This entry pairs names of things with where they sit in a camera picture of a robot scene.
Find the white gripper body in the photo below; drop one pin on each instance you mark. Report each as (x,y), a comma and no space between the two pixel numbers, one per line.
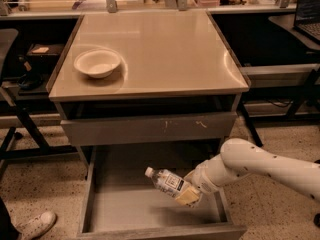
(202,178)

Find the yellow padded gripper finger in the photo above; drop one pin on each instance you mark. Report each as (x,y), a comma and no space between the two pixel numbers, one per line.
(188,197)

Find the blue plastic water bottle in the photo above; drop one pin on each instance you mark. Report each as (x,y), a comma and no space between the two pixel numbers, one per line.
(167,181)

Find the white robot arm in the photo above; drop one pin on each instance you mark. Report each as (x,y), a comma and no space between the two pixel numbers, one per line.
(239,158)

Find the open grey middle drawer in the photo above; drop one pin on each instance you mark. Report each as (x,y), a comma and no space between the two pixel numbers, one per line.
(121,203)

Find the grey top drawer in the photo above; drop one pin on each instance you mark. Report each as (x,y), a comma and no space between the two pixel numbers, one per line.
(144,129)

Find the grey drawer cabinet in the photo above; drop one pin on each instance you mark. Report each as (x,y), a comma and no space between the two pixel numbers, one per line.
(172,63)

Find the black rolling stand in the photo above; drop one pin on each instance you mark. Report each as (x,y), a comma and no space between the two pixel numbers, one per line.
(250,124)

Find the white paper bowl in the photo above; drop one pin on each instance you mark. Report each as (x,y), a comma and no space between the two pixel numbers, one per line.
(97,63)

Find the white sneaker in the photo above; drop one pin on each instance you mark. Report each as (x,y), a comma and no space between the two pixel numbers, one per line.
(37,226)

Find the black laptop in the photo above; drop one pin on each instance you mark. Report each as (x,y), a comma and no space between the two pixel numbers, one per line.
(307,18)

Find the black box with label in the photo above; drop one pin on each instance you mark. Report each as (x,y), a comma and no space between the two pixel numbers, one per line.
(40,50)

